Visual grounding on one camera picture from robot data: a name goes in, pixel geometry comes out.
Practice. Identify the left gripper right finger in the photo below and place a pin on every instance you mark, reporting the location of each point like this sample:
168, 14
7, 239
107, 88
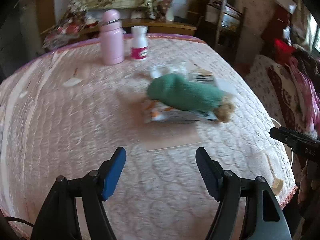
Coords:
263, 217

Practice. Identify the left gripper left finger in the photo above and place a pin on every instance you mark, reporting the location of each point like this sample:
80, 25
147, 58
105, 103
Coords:
58, 217

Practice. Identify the beige paper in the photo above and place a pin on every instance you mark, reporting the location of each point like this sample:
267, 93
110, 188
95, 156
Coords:
224, 111

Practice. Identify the white orange snack packet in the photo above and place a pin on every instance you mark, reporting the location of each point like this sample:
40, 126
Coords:
155, 111

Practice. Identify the green cloth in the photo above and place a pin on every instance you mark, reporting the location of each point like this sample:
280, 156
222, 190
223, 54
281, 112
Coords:
176, 91

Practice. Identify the green white medicine box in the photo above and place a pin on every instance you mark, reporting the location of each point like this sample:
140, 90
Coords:
204, 76

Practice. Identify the pile of pink clothes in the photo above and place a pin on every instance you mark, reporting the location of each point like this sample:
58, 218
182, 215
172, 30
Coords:
304, 70

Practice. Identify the floral sofa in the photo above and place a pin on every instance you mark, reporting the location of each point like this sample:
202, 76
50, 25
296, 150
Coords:
272, 83

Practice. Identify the wooden chair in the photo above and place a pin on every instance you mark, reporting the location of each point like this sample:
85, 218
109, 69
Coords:
220, 26

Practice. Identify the crumpled white tissue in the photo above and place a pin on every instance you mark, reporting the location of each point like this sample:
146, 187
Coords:
169, 68

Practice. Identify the pink water bottle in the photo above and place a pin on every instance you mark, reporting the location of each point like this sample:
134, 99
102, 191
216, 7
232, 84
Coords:
111, 38

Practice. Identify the white pill bottle pink label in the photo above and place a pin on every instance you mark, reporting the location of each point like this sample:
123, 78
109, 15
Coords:
139, 49

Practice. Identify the wooden cabinet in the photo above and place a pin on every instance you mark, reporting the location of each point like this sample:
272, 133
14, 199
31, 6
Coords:
166, 27

